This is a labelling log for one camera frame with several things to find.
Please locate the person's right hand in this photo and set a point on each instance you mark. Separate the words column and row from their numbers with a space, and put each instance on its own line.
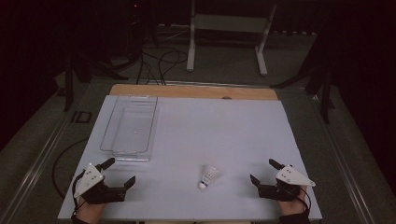
column 292, row 206

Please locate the person's dark sleeve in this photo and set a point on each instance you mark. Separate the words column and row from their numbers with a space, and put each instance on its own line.
column 78, row 220
column 294, row 218

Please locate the metal floor rail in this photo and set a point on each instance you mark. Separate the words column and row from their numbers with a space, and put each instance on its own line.
column 37, row 168
column 341, row 155

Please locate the clear plastic tray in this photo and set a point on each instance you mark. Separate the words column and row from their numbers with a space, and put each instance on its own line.
column 130, row 127

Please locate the white shuttlecock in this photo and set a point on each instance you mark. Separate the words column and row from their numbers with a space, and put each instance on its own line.
column 208, row 177

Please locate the black stand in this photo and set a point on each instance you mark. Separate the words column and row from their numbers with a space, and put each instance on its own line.
column 70, row 84
column 323, row 84

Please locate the person's left dark sleeve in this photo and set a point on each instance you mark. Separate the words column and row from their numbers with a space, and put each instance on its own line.
column 78, row 220

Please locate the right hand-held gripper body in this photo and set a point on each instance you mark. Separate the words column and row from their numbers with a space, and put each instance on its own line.
column 285, row 186

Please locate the person's left hand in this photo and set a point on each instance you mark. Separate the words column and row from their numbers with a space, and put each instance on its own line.
column 90, row 212

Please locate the white metal stand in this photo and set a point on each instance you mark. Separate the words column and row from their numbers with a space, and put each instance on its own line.
column 229, row 23

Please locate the black rectangular frame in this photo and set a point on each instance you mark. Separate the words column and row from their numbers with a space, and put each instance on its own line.
column 81, row 117

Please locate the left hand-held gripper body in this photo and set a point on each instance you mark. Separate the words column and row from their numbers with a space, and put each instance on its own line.
column 99, row 191

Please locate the person's right dark sleeve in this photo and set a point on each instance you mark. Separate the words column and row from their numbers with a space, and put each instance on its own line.
column 294, row 218

